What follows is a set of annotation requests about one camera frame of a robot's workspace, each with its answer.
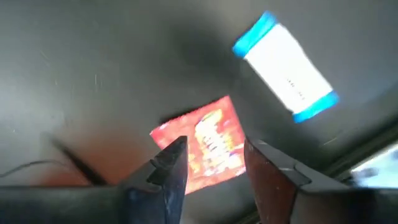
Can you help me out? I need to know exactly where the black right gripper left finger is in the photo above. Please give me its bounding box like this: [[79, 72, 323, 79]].
[[0, 135, 189, 224]]

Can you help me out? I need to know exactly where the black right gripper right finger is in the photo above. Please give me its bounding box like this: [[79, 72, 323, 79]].
[[243, 138, 398, 224]]

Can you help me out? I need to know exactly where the red Skittles packet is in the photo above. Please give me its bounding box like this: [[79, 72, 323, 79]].
[[149, 95, 248, 195]]

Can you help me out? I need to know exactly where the white blue Hershey's bar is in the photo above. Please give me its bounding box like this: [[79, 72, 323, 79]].
[[231, 10, 340, 124]]

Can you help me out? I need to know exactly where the black table mat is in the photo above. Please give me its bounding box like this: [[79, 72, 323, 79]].
[[0, 0, 398, 224]]

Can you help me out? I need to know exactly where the black aluminium table frame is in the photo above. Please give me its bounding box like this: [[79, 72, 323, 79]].
[[320, 121, 398, 184]]

